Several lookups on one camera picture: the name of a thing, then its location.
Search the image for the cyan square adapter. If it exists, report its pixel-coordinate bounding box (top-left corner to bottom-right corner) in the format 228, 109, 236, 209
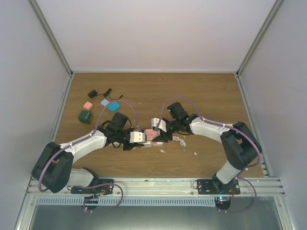
107, 102, 120, 112

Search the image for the large pink adapter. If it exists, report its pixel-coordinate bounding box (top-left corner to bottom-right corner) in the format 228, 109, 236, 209
144, 129, 158, 141

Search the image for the light blue usb charger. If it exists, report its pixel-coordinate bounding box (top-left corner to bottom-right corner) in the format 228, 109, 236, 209
100, 99, 110, 107

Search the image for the dark green square adapter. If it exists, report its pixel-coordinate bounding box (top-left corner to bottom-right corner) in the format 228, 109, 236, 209
78, 110, 93, 124

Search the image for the small pink plug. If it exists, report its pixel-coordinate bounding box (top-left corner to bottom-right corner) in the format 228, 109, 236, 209
83, 102, 93, 111

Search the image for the black plug with cable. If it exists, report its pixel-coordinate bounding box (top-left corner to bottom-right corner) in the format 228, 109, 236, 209
87, 88, 123, 100

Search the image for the white grey plug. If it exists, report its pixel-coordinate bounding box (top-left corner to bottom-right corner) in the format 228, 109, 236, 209
143, 141, 152, 148

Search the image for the white power strip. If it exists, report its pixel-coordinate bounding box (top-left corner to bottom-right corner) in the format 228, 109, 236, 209
151, 141, 163, 147

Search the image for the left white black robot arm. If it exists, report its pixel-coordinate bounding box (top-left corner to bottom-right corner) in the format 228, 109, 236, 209
31, 113, 146, 194

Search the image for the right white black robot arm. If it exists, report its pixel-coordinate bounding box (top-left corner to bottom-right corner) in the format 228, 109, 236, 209
151, 102, 262, 194

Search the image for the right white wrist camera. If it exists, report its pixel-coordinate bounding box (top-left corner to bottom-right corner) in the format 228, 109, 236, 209
150, 118, 167, 132

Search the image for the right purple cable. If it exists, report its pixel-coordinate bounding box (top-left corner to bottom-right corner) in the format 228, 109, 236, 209
155, 95, 262, 213

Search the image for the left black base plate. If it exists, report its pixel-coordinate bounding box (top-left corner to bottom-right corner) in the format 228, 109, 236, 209
68, 178, 114, 196

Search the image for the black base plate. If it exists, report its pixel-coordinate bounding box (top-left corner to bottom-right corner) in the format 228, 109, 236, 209
192, 179, 241, 195
68, 178, 114, 196

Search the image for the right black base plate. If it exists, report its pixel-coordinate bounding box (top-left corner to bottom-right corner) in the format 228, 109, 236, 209
192, 179, 241, 195

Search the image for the grey slotted cable duct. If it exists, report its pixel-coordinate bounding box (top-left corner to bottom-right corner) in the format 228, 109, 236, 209
36, 196, 215, 207

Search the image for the aluminium front rail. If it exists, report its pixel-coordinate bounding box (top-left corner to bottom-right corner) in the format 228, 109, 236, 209
26, 176, 286, 197

